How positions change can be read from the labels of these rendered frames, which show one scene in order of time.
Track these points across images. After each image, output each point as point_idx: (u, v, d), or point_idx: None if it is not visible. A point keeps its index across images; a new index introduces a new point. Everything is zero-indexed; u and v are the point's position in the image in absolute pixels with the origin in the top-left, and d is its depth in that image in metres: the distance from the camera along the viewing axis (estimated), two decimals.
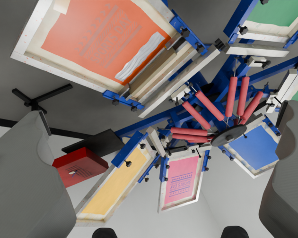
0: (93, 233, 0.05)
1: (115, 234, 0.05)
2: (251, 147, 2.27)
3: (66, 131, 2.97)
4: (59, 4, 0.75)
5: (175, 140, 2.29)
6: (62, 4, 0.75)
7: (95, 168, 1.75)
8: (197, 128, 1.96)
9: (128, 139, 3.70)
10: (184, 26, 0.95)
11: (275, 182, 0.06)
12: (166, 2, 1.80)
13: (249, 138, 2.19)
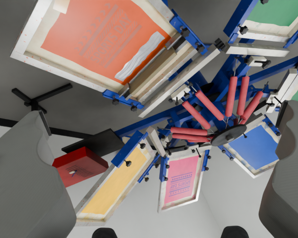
0: (93, 233, 0.05)
1: (115, 234, 0.05)
2: (251, 147, 2.27)
3: (66, 131, 2.97)
4: (59, 3, 0.75)
5: (175, 140, 2.29)
6: (62, 4, 0.75)
7: (95, 167, 1.75)
8: (197, 128, 1.96)
9: (128, 139, 3.70)
10: (184, 25, 0.95)
11: (275, 182, 0.06)
12: (166, 1, 1.79)
13: (249, 137, 2.19)
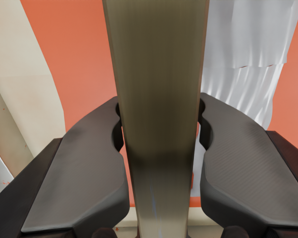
0: (93, 233, 0.05)
1: (115, 234, 0.05)
2: None
3: None
4: None
5: None
6: None
7: None
8: None
9: None
10: None
11: (207, 174, 0.06)
12: None
13: None
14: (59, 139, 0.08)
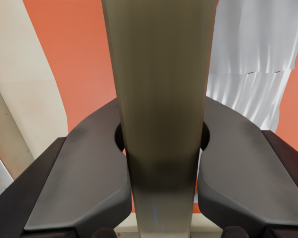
0: (93, 233, 0.05)
1: (115, 234, 0.05)
2: None
3: None
4: None
5: None
6: None
7: None
8: None
9: None
10: None
11: (205, 175, 0.06)
12: None
13: None
14: (63, 138, 0.08)
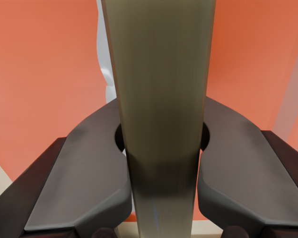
0: (93, 233, 0.05)
1: (115, 234, 0.05)
2: None
3: None
4: None
5: None
6: None
7: None
8: None
9: None
10: None
11: (205, 175, 0.06)
12: None
13: None
14: (63, 138, 0.08)
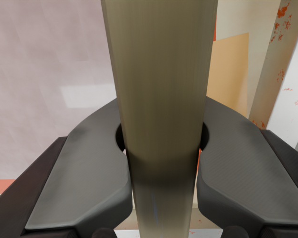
0: (93, 233, 0.05)
1: (115, 234, 0.05)
2: None
3: None
4: (231, 68, 0.19)
5: None
6: (219, 74, 0.19)
7: None
8: None
9: None
10: None
11: (204, 174, 0.06)
12: None
13: None
14: (64, 137, 0.08)
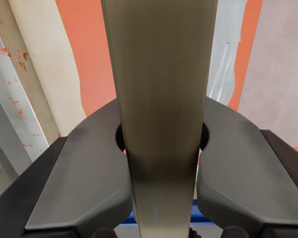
0: (93, 233, 0.05)
1: (115, 234, 0.05)
2: None
3: None
4: None
5: None
6: None
7: None
8: None
9: None
10: None
11: (204, 174, 0.06)
12: None
13: None
14: (64, 137, 0.08)
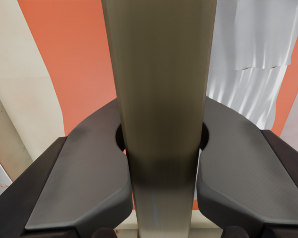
0: (93, 233, 0.05)
1: (115, 234, 0.05)
2: None
3: None
4: None
5: None
6: None
7: None
8: None
9: None
10: None
11: (204, 174, 0.06)
12: None
13: None
14: (64, 137, 0.08)
